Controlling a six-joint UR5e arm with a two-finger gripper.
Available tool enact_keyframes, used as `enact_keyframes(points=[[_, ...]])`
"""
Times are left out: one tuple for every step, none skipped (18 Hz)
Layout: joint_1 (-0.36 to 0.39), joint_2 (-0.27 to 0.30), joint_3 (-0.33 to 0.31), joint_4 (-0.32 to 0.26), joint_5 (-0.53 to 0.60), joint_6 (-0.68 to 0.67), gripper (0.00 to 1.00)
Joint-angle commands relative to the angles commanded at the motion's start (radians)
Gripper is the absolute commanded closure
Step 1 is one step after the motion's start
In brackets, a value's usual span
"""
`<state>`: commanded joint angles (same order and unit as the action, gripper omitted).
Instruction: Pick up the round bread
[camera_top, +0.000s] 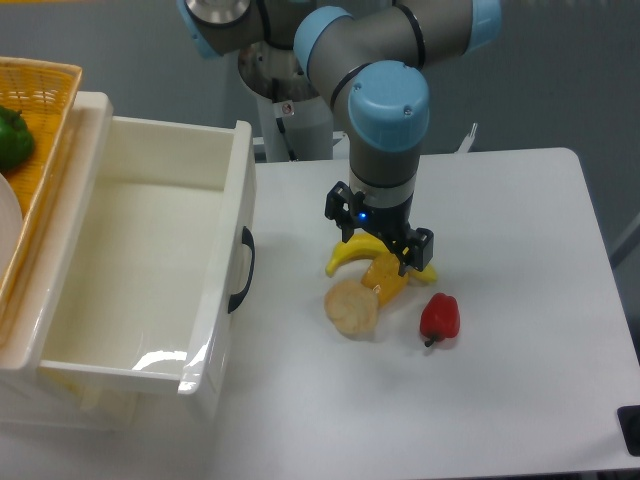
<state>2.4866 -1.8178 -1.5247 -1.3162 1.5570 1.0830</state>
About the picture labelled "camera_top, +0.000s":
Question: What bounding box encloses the black drawer handle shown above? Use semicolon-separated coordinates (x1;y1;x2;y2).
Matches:
228;226;256;314

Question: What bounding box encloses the white plate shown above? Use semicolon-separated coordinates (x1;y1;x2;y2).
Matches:
0;176;23;277

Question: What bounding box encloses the black corner object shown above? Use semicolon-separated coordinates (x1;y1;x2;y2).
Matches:
617;405;640;457

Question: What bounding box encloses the round beige bread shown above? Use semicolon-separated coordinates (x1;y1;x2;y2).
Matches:
324;279;378;335

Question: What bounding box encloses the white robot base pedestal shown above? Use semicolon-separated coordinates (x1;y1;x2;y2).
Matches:
237;42;335;163

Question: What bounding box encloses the red bell pepper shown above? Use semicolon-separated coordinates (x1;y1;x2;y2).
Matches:
419;292;460;347

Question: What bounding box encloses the yellow banana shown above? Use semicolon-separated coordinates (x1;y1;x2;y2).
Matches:
325;233;438;283

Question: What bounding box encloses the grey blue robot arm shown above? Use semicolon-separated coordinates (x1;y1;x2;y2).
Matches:
178;1;502;271

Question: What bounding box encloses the open white drawer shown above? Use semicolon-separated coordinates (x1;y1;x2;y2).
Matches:
38;115;257;396

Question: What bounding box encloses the yellow corn cob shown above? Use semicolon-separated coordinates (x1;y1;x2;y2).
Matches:
361;253;409;307

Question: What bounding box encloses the black cable on pedestal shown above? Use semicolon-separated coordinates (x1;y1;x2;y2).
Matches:
272;79;297;162

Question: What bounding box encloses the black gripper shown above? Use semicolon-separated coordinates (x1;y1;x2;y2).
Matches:
324;181;434;277

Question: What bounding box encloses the yellow wicker basket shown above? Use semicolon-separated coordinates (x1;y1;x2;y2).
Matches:
1;57;82;345

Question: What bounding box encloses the green bell pepper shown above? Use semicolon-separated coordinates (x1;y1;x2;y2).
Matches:
0;106;35;172

